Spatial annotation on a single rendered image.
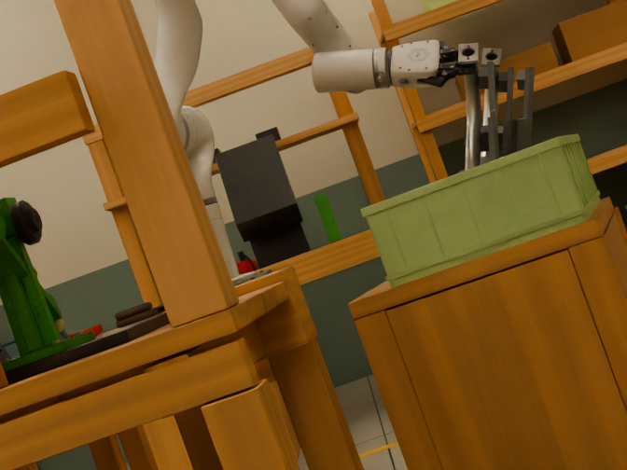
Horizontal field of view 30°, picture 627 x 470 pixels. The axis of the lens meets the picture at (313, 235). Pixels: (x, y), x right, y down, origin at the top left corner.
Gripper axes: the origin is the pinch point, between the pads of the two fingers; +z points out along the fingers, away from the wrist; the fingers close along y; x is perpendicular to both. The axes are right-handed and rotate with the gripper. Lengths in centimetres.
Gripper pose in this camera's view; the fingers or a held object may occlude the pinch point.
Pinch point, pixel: (466, 62)
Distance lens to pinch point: 243.7
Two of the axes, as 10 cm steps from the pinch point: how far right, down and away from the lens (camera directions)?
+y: 1.0, -7.5, 6.5
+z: 9.8, -0.4, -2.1
